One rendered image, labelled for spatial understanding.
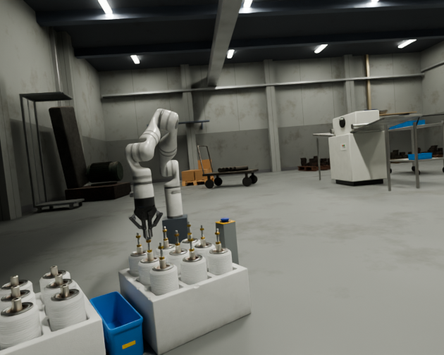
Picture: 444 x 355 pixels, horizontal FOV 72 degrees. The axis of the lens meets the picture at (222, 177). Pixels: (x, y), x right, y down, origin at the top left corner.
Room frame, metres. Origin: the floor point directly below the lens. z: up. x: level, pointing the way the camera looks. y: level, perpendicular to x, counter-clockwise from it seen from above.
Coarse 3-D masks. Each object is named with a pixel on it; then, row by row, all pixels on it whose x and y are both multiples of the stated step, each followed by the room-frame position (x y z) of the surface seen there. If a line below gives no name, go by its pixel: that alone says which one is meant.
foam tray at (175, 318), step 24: (120, 288) 1.26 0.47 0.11; (144, 288) 1.06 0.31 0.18; (192, 288) 1.03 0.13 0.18; (216, 288) 1.08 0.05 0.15; (240, 288) 1.14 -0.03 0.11; (144, 312) 1.02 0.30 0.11; (168, 312) 0.97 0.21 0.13; (192, 312) 1.02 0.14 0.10; (216, 312) 1.07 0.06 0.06; (240, 312) 1.13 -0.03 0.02; (144, 336) 1.04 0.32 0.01; (168, 336) 0.97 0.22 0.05; (192, 336) 1.02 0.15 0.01
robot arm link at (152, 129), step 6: (162, 108) 1.41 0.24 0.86; (156, 114) 1.37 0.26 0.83; (150, 120) 1.34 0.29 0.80; (156, 120) 1.35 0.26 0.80; (150, 126) 1.27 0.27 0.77; (156, 126) 1.29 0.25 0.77; (144, 132) 1.22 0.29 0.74; (150, 132) 1.22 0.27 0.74; (156, 132) 1.24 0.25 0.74; (156, 138) 1.23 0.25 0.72
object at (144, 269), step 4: (140, 264) 1.12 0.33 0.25; (144, 264) 1.11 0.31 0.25; (148, 264) 1.11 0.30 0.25; (152, 264) 1.11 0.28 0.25; (156, 264) 1.11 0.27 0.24; (140, 268) 1.11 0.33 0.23; (144, 268) 1.10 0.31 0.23; (148, 268) 1.10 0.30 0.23; (140, 272) 1.11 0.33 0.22; (144, 272) 1.10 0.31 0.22; (148, 272) 1.10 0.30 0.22; (140, 276) 1.12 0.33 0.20; (144, 276) 1.10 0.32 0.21; (148, 276) 1.10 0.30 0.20; (140, 280) 1.12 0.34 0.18; (144, 280) 1.10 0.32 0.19; (148, 280) 1.10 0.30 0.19; (144, 284) 1.11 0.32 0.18; (148, 284) 1.10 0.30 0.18
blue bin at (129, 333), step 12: (96, 300) 1.16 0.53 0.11; (108, 300) 1.18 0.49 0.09; (120, 300) 1.16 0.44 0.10; (108, 312) 1.18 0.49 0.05; (120, 312) 1.17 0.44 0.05; (132, 312) 1.03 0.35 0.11; (108, 324) 1.17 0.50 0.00; (120, 324) 1.16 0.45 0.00; (132, 324) 0.94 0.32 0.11; (108, 336) 0.94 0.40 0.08; (120, 336) 0.92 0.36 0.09; (132, 336) 0.94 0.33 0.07; (108, 348) 0.97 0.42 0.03; (120, 348) 0.92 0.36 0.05; (132, 348) 0.94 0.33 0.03
